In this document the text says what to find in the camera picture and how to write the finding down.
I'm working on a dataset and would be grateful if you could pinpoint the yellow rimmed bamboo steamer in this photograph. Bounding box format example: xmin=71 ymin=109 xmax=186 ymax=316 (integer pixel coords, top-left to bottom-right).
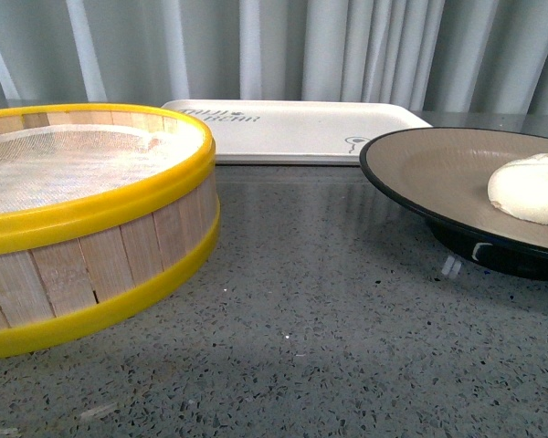
xmin=0 ymin=103 xmax=220 ymax=358

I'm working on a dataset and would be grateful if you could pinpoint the brown plate with black rim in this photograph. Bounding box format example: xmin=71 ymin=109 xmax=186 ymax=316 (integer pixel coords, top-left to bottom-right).
xmin=359 ymin=128 xmax=548 ymax=280

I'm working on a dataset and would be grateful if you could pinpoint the grey pleated curtain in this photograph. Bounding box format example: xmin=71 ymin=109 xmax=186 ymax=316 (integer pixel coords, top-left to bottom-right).
xmin=0 ymin=1 xmax=548 ymax=115

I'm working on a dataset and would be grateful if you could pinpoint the white steamed bun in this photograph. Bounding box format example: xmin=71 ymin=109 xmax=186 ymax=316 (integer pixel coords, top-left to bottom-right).
xmin=488 ymin=153 xmax=548 ymax=225

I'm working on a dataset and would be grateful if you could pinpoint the white rectangular tray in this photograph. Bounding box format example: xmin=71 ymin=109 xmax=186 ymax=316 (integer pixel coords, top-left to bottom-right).
xmin=163 ymin=99 xmax=430 ymax=166

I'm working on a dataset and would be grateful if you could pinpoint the white gauze steamer liner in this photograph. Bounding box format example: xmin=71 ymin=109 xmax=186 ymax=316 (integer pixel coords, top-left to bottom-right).
xmin=0 ymin=125 xmax=174 ymax=215

